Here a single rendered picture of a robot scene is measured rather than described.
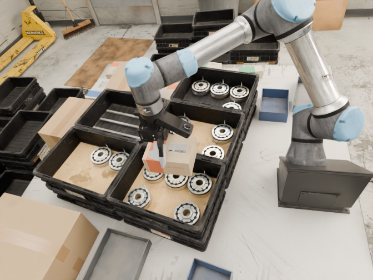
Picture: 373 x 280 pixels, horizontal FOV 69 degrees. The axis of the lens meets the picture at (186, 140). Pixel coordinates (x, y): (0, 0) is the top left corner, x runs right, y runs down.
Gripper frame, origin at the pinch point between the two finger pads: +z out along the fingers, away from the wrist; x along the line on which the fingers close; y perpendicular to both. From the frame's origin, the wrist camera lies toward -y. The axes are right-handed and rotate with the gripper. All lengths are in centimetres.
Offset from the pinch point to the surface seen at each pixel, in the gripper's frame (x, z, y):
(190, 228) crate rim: 19.0, 17.4, -8.8
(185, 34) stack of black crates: -212, 72, 51
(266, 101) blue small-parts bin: -72, 40, -34
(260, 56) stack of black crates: -146, 57, -28
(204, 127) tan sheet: -37.2, 27.3, -3.2
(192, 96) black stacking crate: -60, 27, 7
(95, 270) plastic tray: 33, 40, 31
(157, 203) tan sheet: 6.7, 27.3, 9.0
